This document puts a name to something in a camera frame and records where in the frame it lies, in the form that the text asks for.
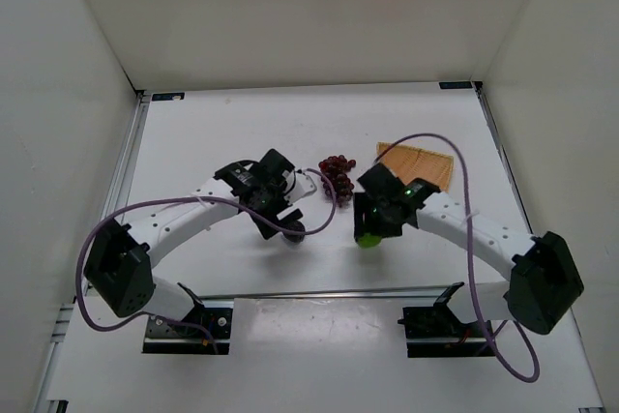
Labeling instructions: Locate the dark purple fake fruit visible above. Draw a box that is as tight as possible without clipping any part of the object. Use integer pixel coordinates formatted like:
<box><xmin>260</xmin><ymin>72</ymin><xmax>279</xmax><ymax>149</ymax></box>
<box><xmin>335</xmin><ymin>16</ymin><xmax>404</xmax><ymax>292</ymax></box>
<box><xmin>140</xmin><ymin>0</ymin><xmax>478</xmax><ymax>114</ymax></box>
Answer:
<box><xmin>283</xmin><ymin>220</ymin><xmax>306</xmax><ymax>244</ymax></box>

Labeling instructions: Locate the green fake fruit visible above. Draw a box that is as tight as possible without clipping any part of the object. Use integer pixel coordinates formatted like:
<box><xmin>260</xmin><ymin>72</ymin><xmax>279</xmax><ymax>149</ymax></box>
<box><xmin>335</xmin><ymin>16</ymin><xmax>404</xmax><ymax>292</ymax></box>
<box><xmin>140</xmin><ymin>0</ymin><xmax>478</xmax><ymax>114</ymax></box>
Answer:
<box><xmin>355</xmin><ymin>233</ymin><xmax>382</xmax><ymax>249</ymax></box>

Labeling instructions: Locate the red fake grape bunch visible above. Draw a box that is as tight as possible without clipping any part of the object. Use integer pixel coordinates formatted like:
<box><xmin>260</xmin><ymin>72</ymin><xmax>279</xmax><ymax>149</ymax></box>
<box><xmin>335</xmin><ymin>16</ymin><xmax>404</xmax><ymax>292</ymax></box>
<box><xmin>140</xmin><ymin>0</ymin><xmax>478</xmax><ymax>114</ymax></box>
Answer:
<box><xmin>318</xmin><ymin>155</ymin><xmax>357</xmax><ymax>207</ymax></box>

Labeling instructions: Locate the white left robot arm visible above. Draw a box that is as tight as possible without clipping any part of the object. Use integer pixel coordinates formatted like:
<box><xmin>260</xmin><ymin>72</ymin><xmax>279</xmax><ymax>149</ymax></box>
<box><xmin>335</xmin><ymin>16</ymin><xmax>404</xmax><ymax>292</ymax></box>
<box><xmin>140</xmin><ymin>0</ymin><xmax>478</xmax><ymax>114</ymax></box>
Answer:
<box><xmin>84</xmin><ymin>149</ymin><xmax>316</xmax><ymax>320</ymax></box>

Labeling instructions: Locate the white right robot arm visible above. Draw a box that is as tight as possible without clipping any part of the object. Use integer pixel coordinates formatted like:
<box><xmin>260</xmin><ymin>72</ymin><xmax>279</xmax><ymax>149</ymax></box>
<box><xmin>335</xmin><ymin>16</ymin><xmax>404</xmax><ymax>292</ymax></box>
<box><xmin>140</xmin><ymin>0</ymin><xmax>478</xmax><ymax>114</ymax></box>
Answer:
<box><xmin>353</xmin><ymin>163</ymin><xmax>584</xmax><ymax>335</ymax></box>

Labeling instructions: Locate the triangular woven bamboo basket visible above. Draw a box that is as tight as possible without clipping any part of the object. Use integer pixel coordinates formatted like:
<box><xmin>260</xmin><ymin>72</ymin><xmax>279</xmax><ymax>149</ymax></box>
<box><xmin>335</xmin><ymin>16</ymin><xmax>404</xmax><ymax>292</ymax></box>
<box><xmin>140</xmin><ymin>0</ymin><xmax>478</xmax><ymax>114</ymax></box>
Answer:
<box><xmin>380</xmin><ymin>144</ymin><xmax>454</xmax><ymax>192</ymax></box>

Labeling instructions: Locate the blue left corner label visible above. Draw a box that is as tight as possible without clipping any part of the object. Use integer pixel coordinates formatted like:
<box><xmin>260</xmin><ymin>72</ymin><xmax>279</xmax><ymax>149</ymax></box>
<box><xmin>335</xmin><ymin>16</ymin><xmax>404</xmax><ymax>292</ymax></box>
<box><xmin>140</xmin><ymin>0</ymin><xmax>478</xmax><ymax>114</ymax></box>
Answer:
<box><xmin>151</xmin><ymin>92</ymin><xmax>185</xmax><ymax>102</ymax></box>

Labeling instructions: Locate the blue corner label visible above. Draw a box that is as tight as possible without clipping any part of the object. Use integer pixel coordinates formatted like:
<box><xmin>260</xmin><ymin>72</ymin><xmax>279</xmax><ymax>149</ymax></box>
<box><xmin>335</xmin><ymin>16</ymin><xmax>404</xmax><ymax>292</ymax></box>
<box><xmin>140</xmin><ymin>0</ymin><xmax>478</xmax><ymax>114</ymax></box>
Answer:
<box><xmin>151</xmin><ymin>92</ymin><xmax>185</xmax><ymax>102</ymax></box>
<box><xmin>438</xmin><ymin>81</ymin><xmax>473</xmax><ymax>90</ymax></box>

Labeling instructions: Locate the blue right corner label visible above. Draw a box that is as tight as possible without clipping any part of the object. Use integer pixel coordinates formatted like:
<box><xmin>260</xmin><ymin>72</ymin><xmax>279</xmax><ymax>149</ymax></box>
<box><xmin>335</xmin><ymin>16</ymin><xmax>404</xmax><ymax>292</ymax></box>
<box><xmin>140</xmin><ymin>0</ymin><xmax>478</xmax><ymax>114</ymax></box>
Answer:
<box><xmin>438</xmin><ymin>81</ymin><xmax>473</xmax><ymax>90</ymax></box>

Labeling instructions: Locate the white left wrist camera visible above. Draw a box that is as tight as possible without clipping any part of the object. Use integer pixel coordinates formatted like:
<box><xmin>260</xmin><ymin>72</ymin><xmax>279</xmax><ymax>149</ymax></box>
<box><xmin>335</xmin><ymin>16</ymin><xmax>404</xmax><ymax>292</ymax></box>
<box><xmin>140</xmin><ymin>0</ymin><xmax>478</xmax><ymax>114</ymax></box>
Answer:
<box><xmin>284</xmin><ymin>170</ymin><xmax>317</xmax><ymax>204</ymax></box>

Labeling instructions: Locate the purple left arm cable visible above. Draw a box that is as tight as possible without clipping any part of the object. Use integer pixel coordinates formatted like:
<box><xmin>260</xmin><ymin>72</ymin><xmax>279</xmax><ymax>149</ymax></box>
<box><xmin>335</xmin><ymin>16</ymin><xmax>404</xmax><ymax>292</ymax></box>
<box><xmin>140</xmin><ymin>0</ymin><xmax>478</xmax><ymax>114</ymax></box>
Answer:
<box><xmin>73</xmin><ymin>166</ymin><xmax>339</xmax><ymax>335</ymax></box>

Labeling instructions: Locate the silver metal rail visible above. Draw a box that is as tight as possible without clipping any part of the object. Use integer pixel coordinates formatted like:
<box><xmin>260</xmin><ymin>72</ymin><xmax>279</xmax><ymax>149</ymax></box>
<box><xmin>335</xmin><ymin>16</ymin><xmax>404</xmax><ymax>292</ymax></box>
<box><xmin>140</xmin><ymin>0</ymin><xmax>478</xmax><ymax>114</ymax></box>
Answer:
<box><xmin>200</xmin><ymin>284</ymin><xmax>451</xmax><ymax>301</ymax></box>

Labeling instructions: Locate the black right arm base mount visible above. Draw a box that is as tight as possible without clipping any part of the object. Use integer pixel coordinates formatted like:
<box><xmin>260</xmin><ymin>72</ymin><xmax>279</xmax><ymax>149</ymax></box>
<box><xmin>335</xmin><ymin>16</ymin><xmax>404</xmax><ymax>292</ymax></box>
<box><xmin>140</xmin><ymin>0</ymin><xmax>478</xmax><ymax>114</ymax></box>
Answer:
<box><xmin>398</xmin><ymin>307</ymin><xmax>494</xmax><ymax>359</ymax></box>

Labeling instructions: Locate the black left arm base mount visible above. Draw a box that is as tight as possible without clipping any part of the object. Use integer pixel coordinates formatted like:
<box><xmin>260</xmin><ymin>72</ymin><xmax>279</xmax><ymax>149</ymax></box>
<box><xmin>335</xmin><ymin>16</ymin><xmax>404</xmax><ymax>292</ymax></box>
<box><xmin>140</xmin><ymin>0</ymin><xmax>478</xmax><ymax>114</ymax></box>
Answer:
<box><xmin>142</xmin><ymin>300</ymin><xmax>234</xmax><ymax>356</ymax></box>

